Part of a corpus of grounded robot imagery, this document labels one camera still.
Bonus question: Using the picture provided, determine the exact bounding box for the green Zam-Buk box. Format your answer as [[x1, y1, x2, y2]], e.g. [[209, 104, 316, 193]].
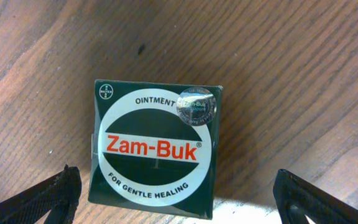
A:
[[88, 80, 223, 220]]

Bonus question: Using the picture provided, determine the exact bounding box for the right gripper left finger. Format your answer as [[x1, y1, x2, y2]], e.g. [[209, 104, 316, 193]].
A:
[[0, 166, 82, 224]]

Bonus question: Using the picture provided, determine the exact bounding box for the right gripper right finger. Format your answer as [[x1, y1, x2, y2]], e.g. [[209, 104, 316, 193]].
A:
[[273, 169, 358, 224]]

